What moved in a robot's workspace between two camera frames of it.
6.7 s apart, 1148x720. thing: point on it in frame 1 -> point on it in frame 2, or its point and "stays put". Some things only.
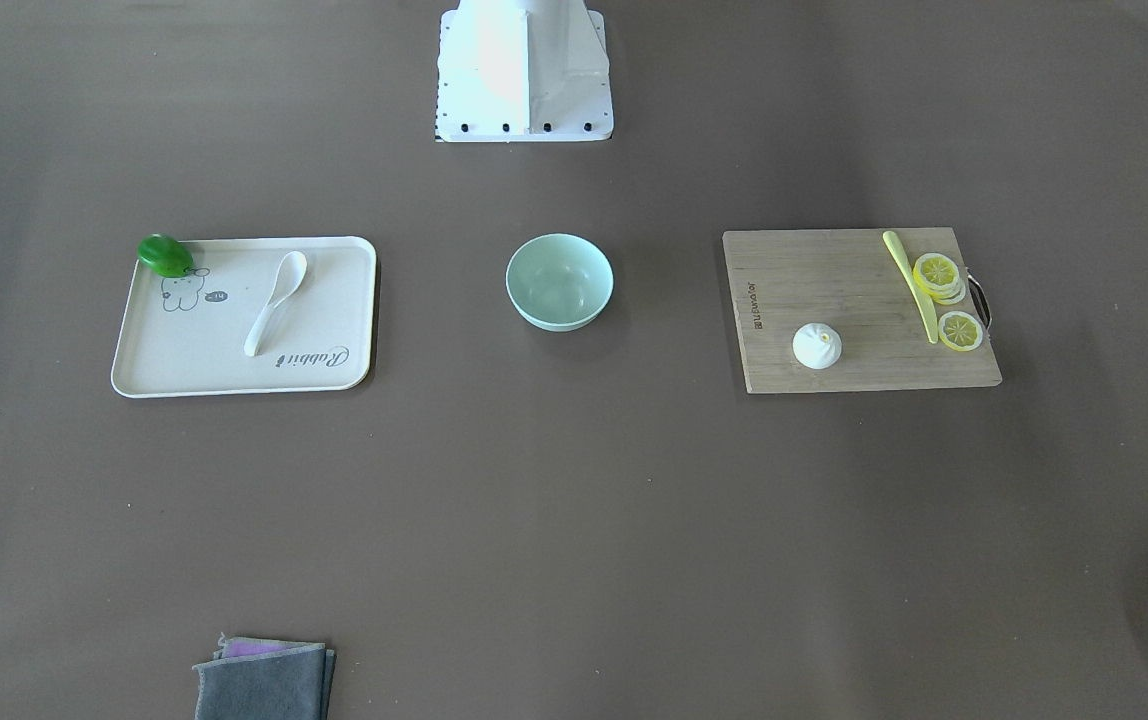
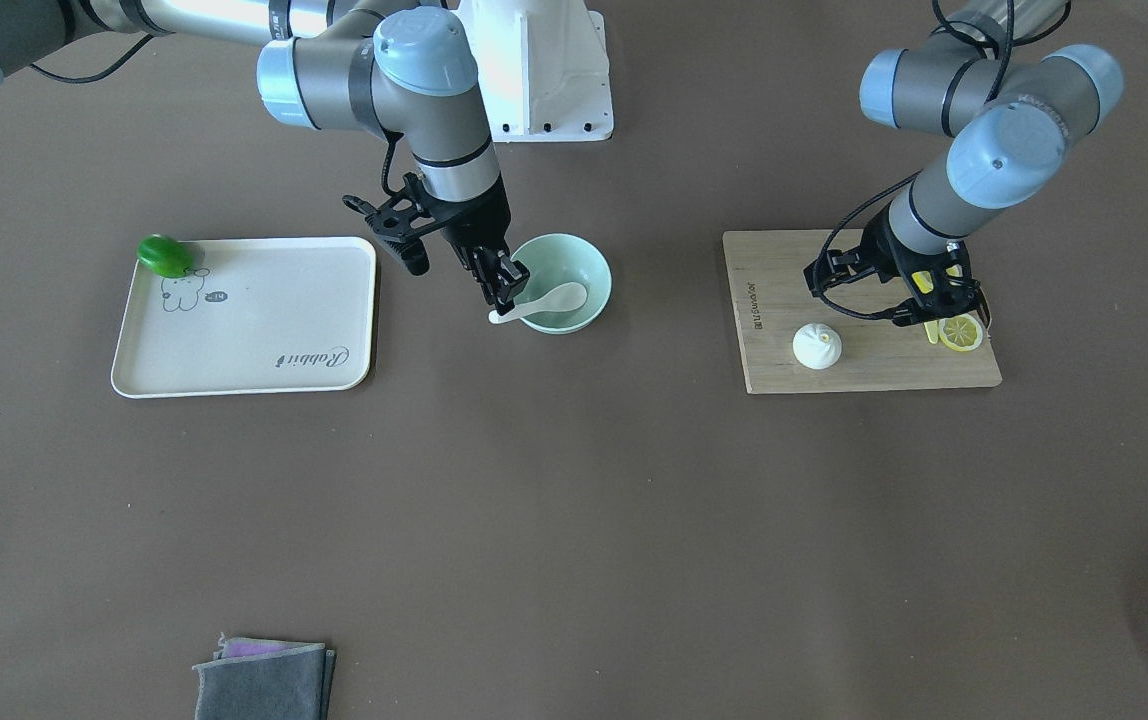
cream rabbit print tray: (186, 335) stays put
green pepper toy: (165, 255) stays put
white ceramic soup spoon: (289, 275) -> (561, 297)
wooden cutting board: (784, 280) stays put
